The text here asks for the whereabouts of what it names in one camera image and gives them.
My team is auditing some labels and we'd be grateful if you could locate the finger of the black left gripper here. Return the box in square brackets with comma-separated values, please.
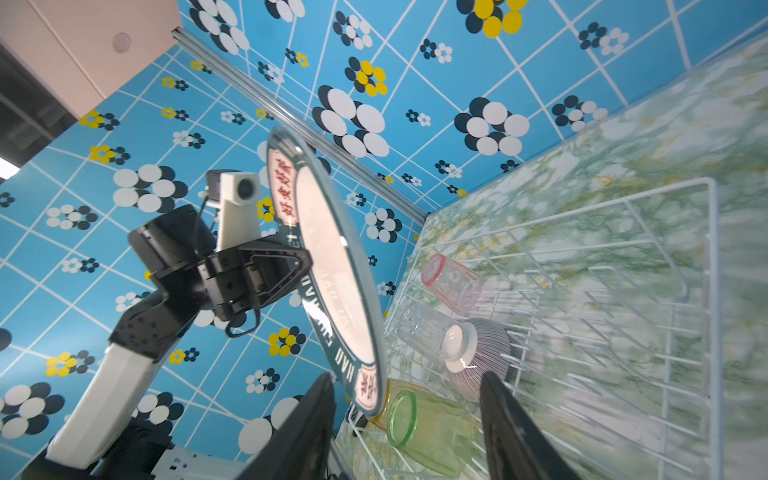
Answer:
[251, 242, 313, 310]

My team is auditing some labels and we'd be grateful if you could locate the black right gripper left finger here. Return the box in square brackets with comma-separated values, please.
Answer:
[238, 373, 336, 480]

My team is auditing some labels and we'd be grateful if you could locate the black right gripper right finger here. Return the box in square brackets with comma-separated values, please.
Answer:
[480, 372, 579, 480]

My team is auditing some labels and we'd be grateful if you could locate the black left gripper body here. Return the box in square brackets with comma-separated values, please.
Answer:
[127, 205, 288, 321]

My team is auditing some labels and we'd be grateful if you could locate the green transparent cup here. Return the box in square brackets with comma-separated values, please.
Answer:
[386, 391, 478, 478]

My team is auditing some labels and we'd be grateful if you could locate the large plain white plate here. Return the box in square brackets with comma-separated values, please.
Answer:
[267, 126, 387, 417]

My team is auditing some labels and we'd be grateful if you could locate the clear transparent cup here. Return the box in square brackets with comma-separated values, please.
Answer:
[394, 302, 456, 359]

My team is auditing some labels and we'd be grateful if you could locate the pink transparent plastic cup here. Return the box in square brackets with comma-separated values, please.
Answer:
[421, 253, 484, 317]

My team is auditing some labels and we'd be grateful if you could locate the yellow transparent cup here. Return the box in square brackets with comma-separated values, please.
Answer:
[368, 379, 429, 432]

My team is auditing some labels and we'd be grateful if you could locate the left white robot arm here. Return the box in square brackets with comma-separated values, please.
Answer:
[21, 205, 313, 479]

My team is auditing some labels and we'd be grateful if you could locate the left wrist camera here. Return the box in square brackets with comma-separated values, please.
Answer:
[206, 170, 261, 250]

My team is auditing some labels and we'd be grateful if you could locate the white wire dish rack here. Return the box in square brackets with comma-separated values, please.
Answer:
[332, 176, 724, 480]

